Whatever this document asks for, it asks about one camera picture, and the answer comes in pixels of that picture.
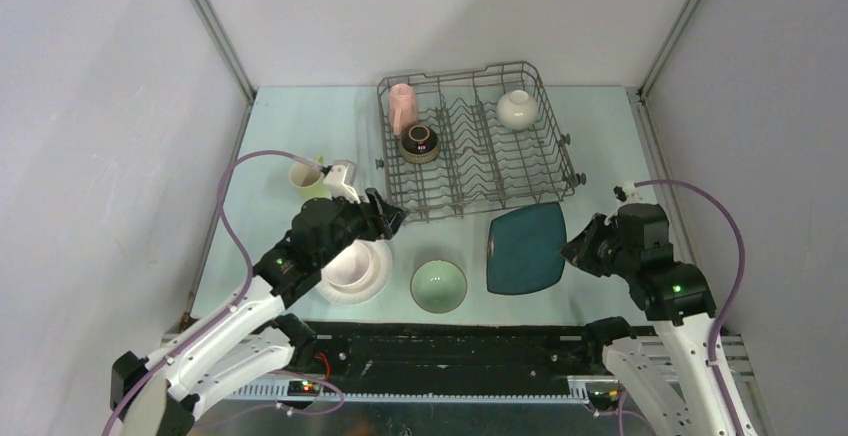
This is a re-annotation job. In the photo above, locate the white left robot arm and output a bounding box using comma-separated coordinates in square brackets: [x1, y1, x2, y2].
[102, 188, 409, 435]

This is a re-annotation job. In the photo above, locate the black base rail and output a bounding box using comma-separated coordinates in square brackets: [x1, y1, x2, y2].
[254, 318, 664, 400]

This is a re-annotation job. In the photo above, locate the white scalloped plate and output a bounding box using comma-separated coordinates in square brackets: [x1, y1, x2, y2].
[315, 240, 393, 306]

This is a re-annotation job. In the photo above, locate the brown glazed bowl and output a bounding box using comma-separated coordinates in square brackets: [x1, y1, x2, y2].
[400, 124, 441, 165]

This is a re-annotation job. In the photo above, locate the dark teal square plate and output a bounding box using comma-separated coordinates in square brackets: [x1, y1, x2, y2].
[486, 202, 567, 296]

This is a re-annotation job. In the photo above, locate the left electronics board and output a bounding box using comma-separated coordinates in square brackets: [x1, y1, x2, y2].
[286, 380, 322, 397]

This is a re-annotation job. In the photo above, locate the small white ribbed bowl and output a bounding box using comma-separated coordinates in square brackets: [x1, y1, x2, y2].
[496, 90, 538, 131]

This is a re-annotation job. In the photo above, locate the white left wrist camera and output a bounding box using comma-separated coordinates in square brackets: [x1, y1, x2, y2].
[321, 160, 361, 204]

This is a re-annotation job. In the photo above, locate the pale pink bowl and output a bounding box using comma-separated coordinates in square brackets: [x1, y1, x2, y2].
[322, 241, 377, 293]

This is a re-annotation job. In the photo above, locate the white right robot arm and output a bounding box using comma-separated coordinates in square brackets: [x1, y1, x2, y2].
[560, 203, 757, 435]

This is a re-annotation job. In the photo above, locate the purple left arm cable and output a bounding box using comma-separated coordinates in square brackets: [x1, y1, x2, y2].
[99, 149, 346, 436]

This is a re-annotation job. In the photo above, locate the light green bowl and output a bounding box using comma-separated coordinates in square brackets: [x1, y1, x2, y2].
[410, 260, 468, 314]

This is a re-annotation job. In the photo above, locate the light green ceramic mug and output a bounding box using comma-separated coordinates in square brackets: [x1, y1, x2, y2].
[288, 160, 331, 201]

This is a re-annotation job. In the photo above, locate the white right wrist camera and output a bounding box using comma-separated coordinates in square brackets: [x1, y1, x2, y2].
[613, 181, 644, 206]

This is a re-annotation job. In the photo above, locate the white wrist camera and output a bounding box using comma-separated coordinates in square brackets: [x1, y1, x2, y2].
[613, 181, 644, 206]
[321, 160, 361, 204]

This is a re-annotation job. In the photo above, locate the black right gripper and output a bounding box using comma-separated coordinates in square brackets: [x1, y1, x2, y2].
[557, 212, 637, 279]

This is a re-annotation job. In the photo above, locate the electronics board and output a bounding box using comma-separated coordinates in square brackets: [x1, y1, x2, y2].
[286, 380, 322, 397]
[587, 388, 619, 405]

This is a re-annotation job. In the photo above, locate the grey wire dish rack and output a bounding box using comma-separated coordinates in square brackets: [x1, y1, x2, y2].
[375, 61, 586, 222]

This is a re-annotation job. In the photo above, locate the right electronics board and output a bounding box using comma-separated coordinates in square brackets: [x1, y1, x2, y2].
[587, 388, 619, 405]

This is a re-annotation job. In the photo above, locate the pink ceramic mug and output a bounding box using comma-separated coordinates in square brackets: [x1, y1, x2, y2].
[389, 83, 419, 136]

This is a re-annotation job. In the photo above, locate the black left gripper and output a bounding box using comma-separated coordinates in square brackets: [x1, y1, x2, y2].
[314, 187, 408, 267]

